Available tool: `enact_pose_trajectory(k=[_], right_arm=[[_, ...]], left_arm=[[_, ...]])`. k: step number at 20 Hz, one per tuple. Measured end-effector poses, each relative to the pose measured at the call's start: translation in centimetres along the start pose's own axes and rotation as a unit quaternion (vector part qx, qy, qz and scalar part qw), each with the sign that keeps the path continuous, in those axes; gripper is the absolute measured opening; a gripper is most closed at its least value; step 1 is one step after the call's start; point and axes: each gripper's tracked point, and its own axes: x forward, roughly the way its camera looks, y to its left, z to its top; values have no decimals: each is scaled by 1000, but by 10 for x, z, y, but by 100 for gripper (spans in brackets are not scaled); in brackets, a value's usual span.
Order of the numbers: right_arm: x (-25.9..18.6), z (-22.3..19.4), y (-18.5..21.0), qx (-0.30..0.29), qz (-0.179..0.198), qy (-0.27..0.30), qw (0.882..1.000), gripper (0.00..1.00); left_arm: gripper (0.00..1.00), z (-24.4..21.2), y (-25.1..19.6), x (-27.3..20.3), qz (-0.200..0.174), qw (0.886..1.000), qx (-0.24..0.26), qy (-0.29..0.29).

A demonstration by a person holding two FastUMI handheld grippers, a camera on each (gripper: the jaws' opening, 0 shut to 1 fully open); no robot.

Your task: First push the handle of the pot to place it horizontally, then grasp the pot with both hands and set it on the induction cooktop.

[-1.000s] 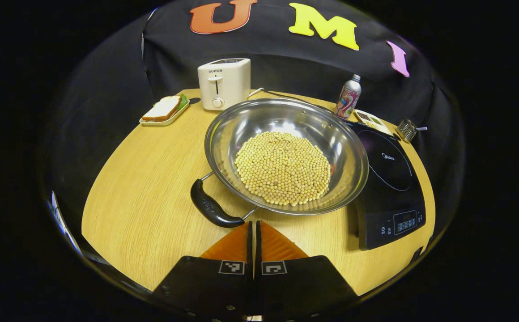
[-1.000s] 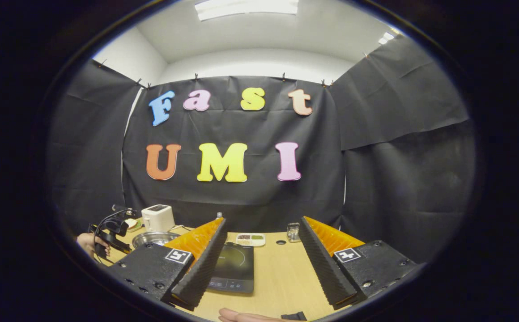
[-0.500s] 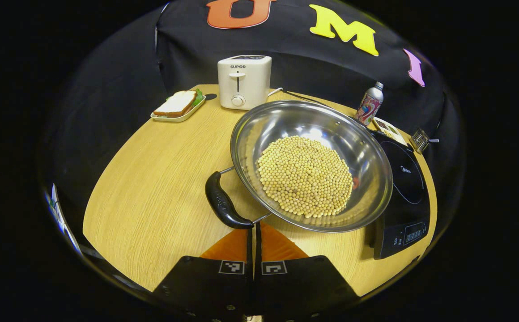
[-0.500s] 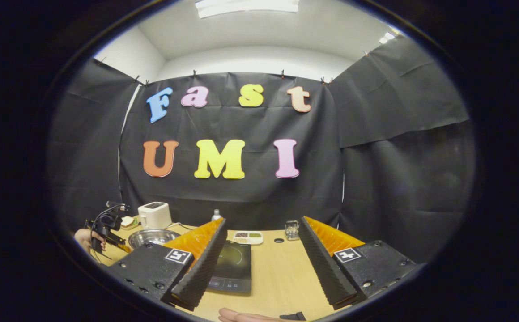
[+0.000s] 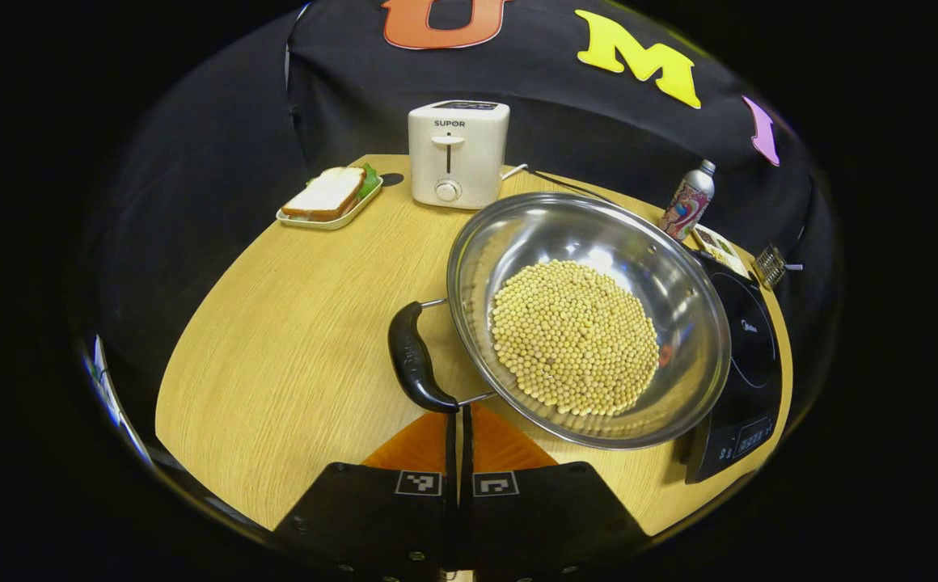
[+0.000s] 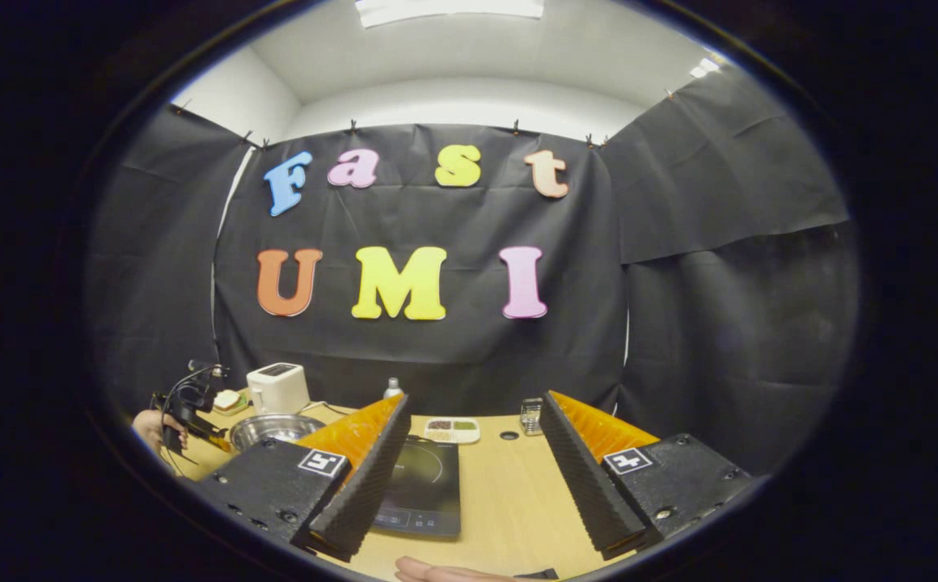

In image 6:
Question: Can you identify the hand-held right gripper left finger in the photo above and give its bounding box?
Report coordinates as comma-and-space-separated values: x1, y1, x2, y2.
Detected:
192, 393, 411, 563

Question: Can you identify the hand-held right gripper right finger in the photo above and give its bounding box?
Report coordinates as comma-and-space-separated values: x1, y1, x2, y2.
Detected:
537, 390, 754, 560

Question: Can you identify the black induction cooktop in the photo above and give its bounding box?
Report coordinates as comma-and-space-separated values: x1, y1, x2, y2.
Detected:
372, 435, 462, 538

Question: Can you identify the stainless steel pot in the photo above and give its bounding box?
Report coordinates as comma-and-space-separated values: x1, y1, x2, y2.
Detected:
229, 414, 327, 453

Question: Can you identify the white toaster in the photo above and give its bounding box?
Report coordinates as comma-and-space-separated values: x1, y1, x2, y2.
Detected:
246, 363, 311, 415

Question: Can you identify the white divided dish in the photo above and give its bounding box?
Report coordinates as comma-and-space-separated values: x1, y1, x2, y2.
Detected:
424, 417, 481, 445

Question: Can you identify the black backdrop cloth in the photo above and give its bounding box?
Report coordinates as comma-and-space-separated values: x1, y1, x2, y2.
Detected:
85, 61, 862, 478

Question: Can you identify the long ceiling light panel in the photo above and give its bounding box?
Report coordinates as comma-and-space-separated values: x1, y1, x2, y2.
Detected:
354, 0, 547, 29

